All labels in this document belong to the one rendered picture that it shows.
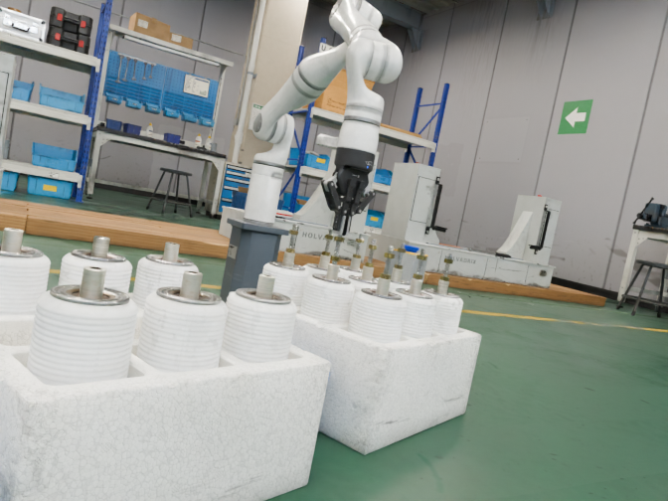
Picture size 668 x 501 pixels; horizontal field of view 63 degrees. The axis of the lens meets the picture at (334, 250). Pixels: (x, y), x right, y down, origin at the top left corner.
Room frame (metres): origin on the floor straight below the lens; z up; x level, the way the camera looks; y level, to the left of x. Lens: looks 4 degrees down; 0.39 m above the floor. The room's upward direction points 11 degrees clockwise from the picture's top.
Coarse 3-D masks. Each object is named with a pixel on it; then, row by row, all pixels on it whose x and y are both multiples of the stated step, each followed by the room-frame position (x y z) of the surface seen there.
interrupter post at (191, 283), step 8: (184, 272) 0.63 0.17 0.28; (192, 272) 0.64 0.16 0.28; (200, 272) 0.65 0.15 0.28; (184, 280) 0.63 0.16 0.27; (192, 280) 0.63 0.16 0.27; (200, 280) 0.64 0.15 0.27; (184, 288) 0.63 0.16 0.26; (192, 288) 0.63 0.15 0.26; (184, 296) 0.63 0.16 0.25; (192, 296) 0.63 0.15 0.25
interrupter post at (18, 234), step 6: (6, 228) 0.70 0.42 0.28; (6, 234) 0.69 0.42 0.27; (12, 234) 0.70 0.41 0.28; (18, 234) 0.70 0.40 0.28; (6, 240) 0.69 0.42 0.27; (12, 240) 0.70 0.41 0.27; (18, 240) 0.70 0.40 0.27; (6, 246) 0.69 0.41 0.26; (12, 246) 0.70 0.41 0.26; (18, 246) 0.70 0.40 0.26; (18, 252) 0.70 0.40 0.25
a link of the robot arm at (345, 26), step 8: (344, 0) 1.26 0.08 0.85; (352, 0) 1.24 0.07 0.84; (360, 0) 1.27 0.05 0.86; (336, 8) 1.27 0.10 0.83; (344, 8) 1.23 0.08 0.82; (352, 8) 1.21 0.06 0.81; (336, 16) 1.25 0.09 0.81; (344, 16) 1.21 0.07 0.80; (352, 16) 1.18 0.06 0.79; (360, 16) 1.17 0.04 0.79; (336, 24) 1.24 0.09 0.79; (344, 24) 1.19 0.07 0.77; (352, 24) 1.16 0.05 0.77; (360, 24) 1.13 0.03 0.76; (368, 24) 1.13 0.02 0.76; (344, 32) 1.18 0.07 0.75; (352, 32) 1.13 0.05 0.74; (344, 40) 1.20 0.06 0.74
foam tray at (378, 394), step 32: (320, 352) 0.94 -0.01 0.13; (352, 352) 0.90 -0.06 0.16; (384, 352) 0.87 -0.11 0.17; (416, 352) 0.95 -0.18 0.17; (448, 352) 1.05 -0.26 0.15; (352, 384) 0.90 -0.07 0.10; (384, 384) 0.88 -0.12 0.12; (416, 384) 0.97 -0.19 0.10; (448, 384) 1.08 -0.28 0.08; (352, 416) 0.89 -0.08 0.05; (384, 416) 0.89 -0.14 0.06; (416, 416) 0.99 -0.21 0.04; (448, 416) 1.10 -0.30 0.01; (352, 448) 0.88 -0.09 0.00
